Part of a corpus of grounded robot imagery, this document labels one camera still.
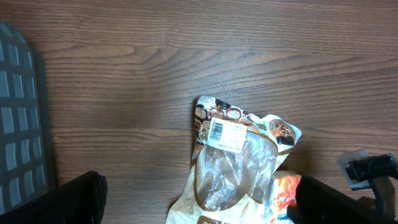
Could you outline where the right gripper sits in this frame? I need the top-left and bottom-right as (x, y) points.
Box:
(337, 149), (397, 218)

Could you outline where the grey plastic shopping basket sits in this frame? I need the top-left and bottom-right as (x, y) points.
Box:
(1, 22), (57, 214)

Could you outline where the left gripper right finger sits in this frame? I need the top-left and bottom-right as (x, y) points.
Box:
(287, 175), (397, 224)

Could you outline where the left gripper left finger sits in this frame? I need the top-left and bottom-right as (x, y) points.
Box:
(1, 171), (108, 224)

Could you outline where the orange snack packet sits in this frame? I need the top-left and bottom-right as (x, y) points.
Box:
(264, 171), (302, 224)

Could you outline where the clear brown bread bag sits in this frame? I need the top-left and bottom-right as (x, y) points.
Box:
(166, 96), (302, 223)

